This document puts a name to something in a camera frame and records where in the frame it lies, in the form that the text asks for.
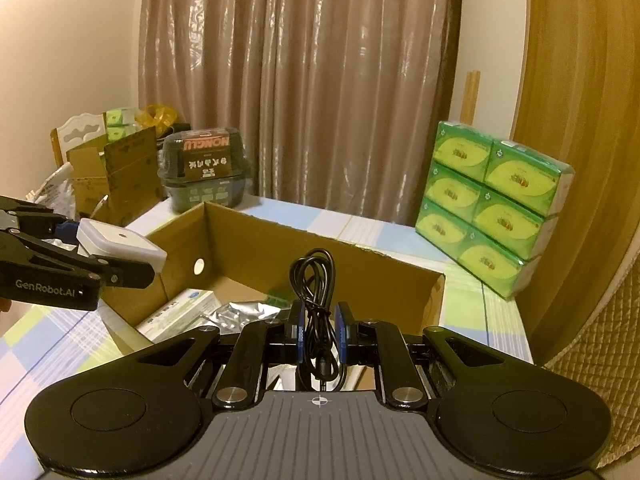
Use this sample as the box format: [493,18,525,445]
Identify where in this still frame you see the white carved chair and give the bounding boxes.
[50,112,108,166]

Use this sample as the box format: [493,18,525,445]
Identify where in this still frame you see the stack of green tissue packs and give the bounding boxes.
[415,120,576,302]

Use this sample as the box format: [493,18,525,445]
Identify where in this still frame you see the silver foil bag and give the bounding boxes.
[207,300,293,333]

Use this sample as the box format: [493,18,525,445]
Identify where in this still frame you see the white medicine box green figure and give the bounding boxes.
[136,310,211,344]

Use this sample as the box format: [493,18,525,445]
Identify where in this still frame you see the yellow bag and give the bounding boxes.
[135,104,178,133]

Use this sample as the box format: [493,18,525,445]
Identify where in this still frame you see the checked tablecloth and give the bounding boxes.
[0,195,536,401]

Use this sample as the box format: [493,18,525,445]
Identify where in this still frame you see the small green tissue packs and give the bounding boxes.
[102,107,138,143]

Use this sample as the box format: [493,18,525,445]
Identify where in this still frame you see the open cardboard carton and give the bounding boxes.
[66,126,166,226]

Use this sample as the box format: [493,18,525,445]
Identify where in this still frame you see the brown cardboard box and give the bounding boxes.
[97,201,447,361]

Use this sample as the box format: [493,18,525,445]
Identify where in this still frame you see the quilted beige chair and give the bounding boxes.
[542,255,640,471]

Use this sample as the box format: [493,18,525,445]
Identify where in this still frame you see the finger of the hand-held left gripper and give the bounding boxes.
[0,232,157,289]
[0,195,80,247]

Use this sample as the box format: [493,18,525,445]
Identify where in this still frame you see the white power adapter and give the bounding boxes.
[76,217,168,273]

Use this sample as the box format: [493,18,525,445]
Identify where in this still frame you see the dark green stacked containers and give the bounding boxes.
[157,127,251,215]

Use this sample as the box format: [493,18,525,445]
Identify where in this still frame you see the brown curtain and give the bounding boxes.
[137,0,463,233]

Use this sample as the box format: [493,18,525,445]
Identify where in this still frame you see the white plastic bag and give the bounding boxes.
[32,165,81,221]

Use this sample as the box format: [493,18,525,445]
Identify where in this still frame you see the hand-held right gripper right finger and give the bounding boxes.
[334,301,505,410]

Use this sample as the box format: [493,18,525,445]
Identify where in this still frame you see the black cable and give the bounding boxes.
[289,247,351,393]

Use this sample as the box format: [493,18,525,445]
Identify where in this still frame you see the wooden wardrobe door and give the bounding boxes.
[510,0,640,361]

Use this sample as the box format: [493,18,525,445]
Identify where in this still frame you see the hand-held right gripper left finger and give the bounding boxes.
[137,300,307,409]

